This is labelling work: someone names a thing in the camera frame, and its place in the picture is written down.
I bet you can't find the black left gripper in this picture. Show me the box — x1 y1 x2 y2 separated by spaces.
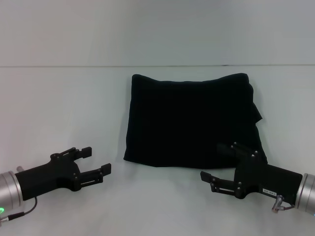
14 146 112 200

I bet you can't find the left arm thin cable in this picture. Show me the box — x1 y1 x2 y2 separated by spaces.
6 196 38 220

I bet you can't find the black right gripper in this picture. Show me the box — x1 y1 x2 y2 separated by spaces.
200 141 303 205

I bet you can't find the black shirt with FREE print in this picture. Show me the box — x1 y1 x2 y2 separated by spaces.
123 73 268 170

